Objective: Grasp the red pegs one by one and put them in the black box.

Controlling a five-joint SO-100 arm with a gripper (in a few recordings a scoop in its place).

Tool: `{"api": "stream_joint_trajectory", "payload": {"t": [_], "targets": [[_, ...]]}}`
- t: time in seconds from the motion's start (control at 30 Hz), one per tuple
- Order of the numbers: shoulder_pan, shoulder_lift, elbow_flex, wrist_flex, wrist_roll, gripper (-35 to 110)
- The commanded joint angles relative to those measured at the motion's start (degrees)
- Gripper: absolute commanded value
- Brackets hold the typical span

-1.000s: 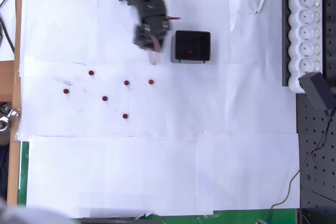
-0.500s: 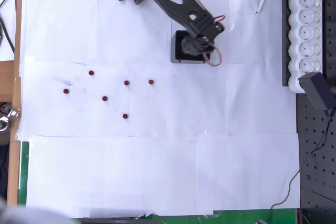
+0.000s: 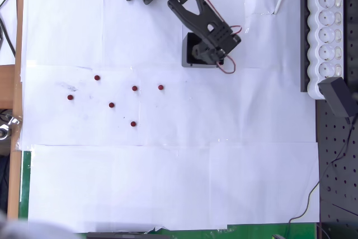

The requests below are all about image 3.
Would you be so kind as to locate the black pegboard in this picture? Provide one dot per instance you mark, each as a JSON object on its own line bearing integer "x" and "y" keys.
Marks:
{"x": 338, "y": 180}

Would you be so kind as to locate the white power strip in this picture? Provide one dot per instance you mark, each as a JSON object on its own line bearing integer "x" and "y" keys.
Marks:
{"x": 325, "y": 34}

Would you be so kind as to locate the wooden table edge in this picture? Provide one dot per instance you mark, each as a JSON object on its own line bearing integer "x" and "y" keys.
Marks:
{"x": 15, "y": 82}

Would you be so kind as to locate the blurry grey object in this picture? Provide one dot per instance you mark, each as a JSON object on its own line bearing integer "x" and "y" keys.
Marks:
{"x": 28, "y": 227}

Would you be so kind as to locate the black power adapter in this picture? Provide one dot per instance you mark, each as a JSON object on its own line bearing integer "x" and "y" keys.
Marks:
{"x": 334, "y": 96}

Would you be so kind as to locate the green cutting mat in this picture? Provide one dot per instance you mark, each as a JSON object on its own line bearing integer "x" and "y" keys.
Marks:
{"x": 24, "y": 183}

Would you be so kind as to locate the black open box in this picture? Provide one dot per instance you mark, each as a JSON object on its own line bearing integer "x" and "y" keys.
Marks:
{"x": 185, "y": 57}

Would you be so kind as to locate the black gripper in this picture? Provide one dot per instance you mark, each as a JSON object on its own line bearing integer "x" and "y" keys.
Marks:
{"x": 200, "y": 52}

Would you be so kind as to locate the white paper table cover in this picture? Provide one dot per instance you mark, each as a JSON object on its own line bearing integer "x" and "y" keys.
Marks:
{"x": 167, "y": 180}

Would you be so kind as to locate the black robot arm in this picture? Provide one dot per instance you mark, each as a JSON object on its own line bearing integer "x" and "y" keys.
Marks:
{"x": 193, "y": 15}

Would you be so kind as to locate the silver metal clamp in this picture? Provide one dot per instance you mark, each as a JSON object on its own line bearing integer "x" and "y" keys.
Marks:
{"x": 5, "y": 131}

